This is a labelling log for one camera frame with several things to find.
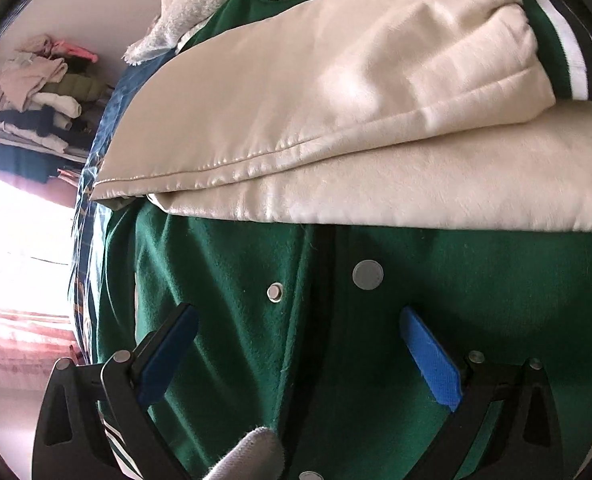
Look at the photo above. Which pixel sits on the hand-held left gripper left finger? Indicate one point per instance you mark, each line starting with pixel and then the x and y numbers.
pixel 168 355

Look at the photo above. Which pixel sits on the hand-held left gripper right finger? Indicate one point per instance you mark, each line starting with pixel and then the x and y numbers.
pixel 433 360

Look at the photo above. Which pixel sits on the green varsity jacket cream sleeves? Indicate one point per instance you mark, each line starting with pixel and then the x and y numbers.
pixel 225 270

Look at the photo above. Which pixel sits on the metal clothes rack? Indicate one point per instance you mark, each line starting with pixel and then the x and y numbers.
pixel 100 96

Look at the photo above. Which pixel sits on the person's left hand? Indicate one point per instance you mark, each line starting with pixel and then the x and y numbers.
pixel 251 455

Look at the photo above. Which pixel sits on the blue striped plaid bed sheet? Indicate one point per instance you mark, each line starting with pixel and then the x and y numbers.
pixel 93 185

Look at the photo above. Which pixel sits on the green hanging garment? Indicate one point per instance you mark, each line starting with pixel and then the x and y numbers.
pixel 18 162

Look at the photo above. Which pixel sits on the white hanging garment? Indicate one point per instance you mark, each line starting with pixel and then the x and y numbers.
pixel 55 105
pixel 30 137

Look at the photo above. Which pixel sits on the black hanging garment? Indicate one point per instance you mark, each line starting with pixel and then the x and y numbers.
pixel 25 120

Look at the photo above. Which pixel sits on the olive puffer vest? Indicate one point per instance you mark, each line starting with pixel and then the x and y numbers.
pixel 75 87

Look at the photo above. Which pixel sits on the pale pink fluffy robe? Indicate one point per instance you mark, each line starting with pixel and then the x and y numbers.
pixel 25 75

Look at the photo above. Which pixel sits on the white fluffy blanket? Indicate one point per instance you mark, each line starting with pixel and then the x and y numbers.
pixel 195 0

